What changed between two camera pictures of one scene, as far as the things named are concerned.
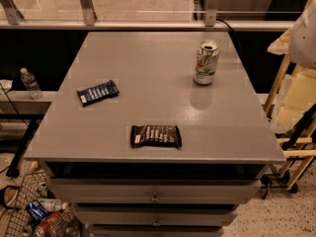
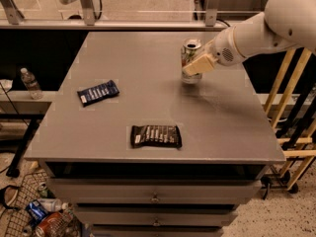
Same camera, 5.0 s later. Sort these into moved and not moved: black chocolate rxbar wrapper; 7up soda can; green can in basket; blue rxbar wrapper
Moved: 7up soda can
Not moved: black chocolate rxbar wrapper; green can in basket; blue rxbar wrapper
